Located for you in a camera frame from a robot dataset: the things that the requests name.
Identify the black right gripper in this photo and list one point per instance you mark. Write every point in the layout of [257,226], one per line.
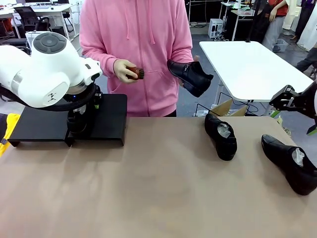
[307,104]

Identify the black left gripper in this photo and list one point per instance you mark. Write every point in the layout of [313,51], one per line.
[90,104]

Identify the black leather shoe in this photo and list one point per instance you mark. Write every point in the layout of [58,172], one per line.
[282,153]
[225,146]
[193,77]
[76,125]

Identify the brown shoe brush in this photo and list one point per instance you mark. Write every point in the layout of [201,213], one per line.
[138,73]

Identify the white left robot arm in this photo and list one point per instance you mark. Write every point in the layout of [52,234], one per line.
[49,69]

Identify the wide black shoe stand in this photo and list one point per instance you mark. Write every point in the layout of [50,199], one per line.
[111,116]

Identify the narrow black shoe stand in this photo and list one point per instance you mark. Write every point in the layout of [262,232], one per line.
[42,124]

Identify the person's right hand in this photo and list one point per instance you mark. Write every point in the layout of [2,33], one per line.
[122,72]

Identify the person's left hand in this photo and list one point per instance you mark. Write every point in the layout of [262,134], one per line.
[196,58]

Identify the dark trousered leg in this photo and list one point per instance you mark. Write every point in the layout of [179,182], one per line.
[308,62]

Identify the grey plastic bin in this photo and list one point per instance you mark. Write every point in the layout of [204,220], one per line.
[281,45]

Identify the cardboard box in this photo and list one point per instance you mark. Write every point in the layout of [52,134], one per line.
[220,109]

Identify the white hanging garment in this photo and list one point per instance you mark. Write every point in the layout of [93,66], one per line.
[310,37]

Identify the black computer tower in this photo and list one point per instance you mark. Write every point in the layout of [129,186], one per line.
[58,31]

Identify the person in pink hoodie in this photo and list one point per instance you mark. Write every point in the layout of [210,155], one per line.
[148,37]

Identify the figure in red top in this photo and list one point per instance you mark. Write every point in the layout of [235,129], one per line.
[275,29]

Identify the yellow cloth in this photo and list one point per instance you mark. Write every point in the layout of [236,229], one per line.
[12,124]

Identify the white dehumidifier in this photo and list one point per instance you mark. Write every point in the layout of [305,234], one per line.
[28,39]

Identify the white office desk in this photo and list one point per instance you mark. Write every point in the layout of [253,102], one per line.
[52,10]

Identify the black office chair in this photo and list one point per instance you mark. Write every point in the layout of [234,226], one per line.
[12,42]
[27,15]

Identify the white framed black table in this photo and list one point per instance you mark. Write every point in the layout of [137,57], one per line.
[237,24]

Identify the grey keyboard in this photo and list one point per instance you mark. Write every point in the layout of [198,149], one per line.
[40,7]

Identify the white computer case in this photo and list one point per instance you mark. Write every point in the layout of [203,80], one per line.
[214,28]

